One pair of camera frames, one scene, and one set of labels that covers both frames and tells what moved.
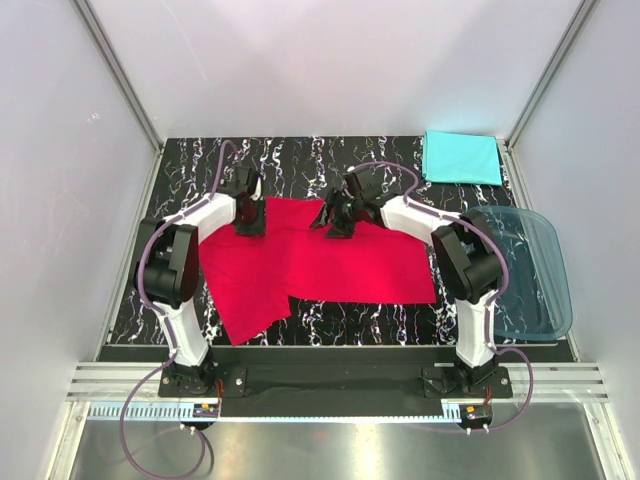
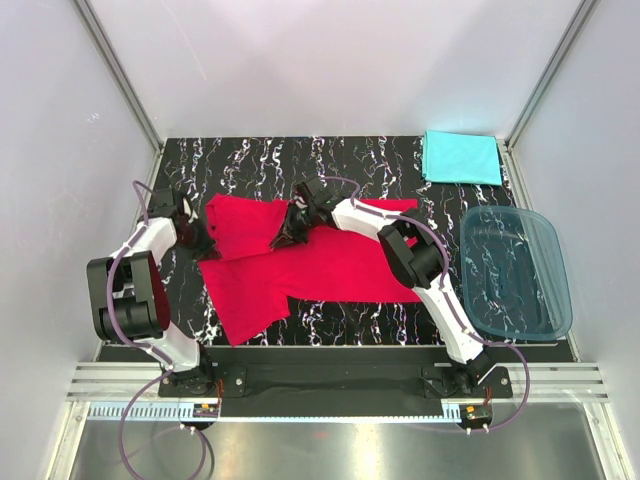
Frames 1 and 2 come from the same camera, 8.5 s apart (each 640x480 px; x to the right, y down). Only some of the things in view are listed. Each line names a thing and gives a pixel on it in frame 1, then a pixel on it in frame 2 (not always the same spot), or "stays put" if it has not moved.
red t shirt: [253, 277] stays put
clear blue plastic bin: [537, 302] stays put
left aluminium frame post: [112, 61] stays put
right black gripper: [333, 200] to [289, 234]
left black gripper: [258, 228] to [207, 250]
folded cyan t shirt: [451, 157] stays put
